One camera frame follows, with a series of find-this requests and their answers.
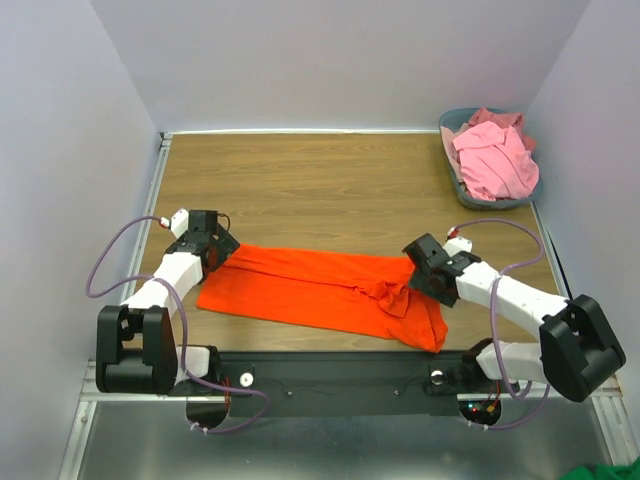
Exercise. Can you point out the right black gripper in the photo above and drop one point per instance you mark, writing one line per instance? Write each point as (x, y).
(417, 267)

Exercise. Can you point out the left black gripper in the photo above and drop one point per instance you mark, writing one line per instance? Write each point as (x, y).
(225, 247)

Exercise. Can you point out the orange t shirt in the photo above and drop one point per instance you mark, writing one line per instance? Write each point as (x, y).
(353, 293)

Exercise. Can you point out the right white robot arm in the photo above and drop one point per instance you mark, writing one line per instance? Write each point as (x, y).
(575, 349)

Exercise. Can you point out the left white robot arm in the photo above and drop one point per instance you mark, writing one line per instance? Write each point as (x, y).
(135, 347)

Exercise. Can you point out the teal laundry basket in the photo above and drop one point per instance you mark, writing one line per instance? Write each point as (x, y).
(454, 120)

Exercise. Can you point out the dusty pink t shirt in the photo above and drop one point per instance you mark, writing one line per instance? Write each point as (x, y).
(504, 120)

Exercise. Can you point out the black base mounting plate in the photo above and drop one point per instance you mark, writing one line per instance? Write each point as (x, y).
(333, 383)

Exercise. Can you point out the green cloth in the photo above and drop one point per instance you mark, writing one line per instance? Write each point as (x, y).
(603, 472)

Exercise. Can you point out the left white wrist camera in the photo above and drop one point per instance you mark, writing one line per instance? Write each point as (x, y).
(177, 224)

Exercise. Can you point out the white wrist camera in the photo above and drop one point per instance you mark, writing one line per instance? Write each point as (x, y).
(455, 243)
(177, 224)

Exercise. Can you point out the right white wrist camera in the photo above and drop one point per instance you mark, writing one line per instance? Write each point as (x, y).
(455, 243)

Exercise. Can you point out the right aluminium side rail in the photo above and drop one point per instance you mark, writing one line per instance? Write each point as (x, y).
(562, 284)

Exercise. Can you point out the aluminium frame rail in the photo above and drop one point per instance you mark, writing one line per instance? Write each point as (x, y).
(89, 392)

